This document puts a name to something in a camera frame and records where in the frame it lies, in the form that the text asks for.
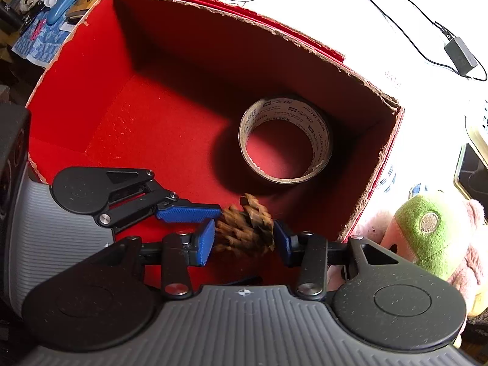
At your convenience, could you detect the brown pine cone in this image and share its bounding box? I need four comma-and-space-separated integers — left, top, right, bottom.
213, 193, 276, 262

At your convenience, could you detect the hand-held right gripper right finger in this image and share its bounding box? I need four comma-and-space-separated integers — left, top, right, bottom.
273, 220, 398, 300

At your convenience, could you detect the black power adapter with cable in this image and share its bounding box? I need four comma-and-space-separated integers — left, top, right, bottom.
356, 0, 488, 83

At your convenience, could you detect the green and pink plush toy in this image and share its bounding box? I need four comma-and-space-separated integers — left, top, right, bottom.
356, 191, 486, 348

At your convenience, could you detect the red cardboard box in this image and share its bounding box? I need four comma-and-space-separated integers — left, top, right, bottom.
25, 0, 405, 287

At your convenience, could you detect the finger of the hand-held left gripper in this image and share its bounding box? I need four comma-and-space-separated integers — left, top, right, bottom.
96, 168, 223, 235

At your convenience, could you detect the grey power adapter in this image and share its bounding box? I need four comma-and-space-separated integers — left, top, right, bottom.
444, 36, 478, 77

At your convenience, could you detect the metal tin box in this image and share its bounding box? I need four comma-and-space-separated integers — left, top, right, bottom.
453, 99, 488, 203

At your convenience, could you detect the blue plastic handle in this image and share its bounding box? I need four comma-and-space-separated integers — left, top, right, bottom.
46, 0, 88, 26

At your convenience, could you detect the blue patterned cloth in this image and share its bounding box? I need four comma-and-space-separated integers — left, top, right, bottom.
11, 8, 75, 70

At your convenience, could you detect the brown packing tape roll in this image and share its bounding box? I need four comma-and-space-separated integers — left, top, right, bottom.
238, 95, 333, 184

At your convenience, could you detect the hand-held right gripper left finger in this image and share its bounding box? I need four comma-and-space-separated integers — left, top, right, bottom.
108, 219, 216, 300

